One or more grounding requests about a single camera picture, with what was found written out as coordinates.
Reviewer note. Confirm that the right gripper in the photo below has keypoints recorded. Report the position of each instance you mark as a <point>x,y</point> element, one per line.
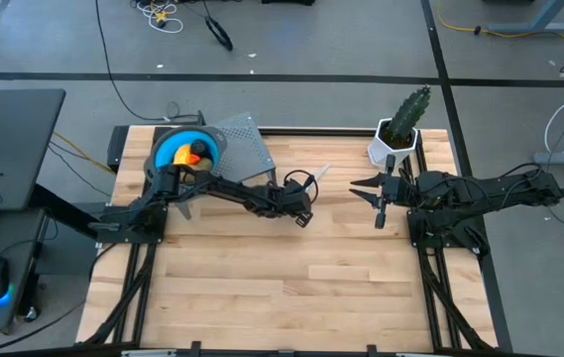
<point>398,191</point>

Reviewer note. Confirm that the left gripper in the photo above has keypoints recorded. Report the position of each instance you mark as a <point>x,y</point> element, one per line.
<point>291,201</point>

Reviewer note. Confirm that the dark avocado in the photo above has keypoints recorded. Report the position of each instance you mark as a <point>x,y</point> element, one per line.
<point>198,147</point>

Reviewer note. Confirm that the yellow mango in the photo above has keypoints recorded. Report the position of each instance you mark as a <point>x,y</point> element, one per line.
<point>181,154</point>

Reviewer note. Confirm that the blue collapsible colander bowl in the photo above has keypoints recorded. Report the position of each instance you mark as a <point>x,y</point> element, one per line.
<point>167,144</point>

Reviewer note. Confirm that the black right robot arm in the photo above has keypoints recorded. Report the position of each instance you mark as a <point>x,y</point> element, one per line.
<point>485,191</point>

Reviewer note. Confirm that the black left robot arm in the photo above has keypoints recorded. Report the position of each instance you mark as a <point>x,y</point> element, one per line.
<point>232,191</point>

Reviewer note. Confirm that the white hexagonal plant pot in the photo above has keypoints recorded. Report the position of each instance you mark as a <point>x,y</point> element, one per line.
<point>385,149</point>

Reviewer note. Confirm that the grey perforated metal shelf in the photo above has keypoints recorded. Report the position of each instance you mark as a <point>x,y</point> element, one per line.
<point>242,149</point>

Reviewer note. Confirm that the green cactus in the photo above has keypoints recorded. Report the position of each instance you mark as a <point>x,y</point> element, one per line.
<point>410,111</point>

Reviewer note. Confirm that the black computer desk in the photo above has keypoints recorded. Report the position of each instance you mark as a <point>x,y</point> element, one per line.
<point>19,233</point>

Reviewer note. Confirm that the dark grey desk panel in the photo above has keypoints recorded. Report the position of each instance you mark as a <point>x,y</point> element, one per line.
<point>14,149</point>

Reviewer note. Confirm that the black aluminium table frame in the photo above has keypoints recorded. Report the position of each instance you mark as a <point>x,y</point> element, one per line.
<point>321,131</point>

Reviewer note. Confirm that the silver bracket strip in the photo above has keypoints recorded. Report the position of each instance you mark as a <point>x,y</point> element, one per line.
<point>417,354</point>
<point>147,353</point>

